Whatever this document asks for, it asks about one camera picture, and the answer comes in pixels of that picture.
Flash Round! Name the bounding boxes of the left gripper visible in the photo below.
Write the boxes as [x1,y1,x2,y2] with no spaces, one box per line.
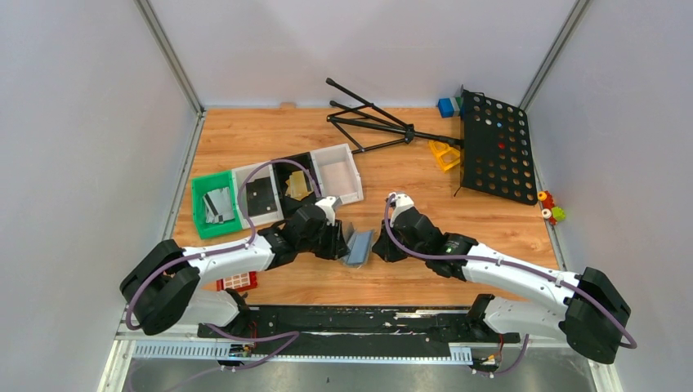
[298,217,351,260]

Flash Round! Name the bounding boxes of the grey card holder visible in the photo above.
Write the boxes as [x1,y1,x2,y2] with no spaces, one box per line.
[341,222,375,268]

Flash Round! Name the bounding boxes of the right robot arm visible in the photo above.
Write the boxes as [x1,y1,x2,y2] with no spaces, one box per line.
[372,192,638,364]

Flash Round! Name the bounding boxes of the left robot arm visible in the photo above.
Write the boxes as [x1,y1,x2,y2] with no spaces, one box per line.
[119,196,349,337]

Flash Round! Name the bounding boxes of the gold cards in bin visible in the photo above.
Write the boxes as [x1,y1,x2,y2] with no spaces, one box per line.
[284,171,313,200]

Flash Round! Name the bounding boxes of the white bin with black card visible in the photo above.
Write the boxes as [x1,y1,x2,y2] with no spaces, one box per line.
[230,163,284,229]

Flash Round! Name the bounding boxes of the black card in bin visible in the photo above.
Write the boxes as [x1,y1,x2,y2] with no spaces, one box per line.
[246,177,277,217]

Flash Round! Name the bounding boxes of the silver cards in bin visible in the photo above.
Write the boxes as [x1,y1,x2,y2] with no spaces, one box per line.
[203,187,235,224]

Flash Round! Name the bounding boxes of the black plastic bin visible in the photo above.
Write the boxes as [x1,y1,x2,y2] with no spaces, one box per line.
[272,152,319,219]

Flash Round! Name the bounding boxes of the white empty bin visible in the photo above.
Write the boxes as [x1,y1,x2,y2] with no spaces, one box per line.
[309,144,364,204]

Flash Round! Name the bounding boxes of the red toy window block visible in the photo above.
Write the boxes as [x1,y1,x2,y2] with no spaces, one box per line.
[216,271,257,292]

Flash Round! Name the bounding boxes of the black folding stand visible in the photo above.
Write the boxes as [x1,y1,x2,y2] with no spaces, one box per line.
[325,78,465,154]

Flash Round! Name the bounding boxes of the black perforated tray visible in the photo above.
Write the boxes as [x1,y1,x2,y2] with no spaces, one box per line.
[460,89,538,206]

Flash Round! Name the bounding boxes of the green plastic bin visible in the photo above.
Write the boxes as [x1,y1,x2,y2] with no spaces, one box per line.
[191,171,242,239]

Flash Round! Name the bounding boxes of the blue toy block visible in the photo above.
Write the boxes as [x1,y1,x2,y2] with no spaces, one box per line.
[436,96,463,118]

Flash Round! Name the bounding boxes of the colourful toy figure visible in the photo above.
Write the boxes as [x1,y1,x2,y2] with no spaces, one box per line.
[537,190,566,225]

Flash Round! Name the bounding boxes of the yellow toy frame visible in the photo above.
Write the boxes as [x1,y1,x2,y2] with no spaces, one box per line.
[428,140,461,172]

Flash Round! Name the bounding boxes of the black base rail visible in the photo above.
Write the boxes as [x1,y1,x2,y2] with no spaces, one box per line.
[197,305,521,359]

